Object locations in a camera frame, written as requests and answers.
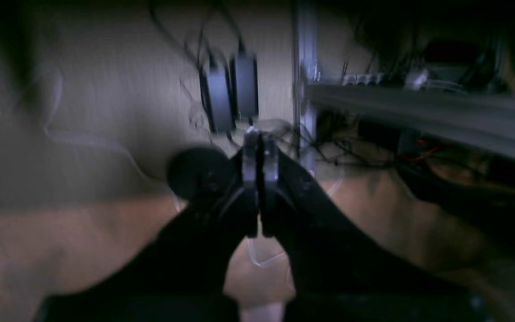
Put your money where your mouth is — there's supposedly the white power strip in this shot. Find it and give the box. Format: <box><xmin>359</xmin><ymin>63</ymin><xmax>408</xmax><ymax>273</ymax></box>
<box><xmin>341</xmin><ymin>70</ymin><xmax>468</xmax><ymax>93</ymax></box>

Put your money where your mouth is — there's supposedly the aluminium table leg frame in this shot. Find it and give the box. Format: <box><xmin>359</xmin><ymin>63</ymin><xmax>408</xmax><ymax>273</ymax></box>
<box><xmin>292</xmin><ymin>0</ymin><xmax>319</xmax><ymax>175</ymax></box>

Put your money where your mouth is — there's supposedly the black power brick pair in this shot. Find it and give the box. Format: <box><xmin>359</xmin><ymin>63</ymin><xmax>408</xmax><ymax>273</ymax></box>
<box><xmin>198</xmin><ymin>46</ymin><xmax>259</xmax><ymax>134</ymax></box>

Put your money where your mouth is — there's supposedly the black round knob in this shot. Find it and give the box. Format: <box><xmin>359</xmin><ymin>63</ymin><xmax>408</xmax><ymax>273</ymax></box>
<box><xmin>166</xmin><ymin>145</ymin><xmax>229</xmax><ymax>200</ymax></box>

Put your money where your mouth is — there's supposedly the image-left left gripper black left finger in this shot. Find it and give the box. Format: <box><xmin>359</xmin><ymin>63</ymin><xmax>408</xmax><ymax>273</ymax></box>
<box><xmin>38</xmin><ymin>132</ymin><xmax>260</xmax><ymax>322</ymax></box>

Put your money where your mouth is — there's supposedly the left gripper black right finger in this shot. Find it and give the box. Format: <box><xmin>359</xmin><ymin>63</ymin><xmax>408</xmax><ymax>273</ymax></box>
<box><xmin>257</xmin><ymin>134</ymin><xmax>486</xmax><ymax>322</ymax></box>

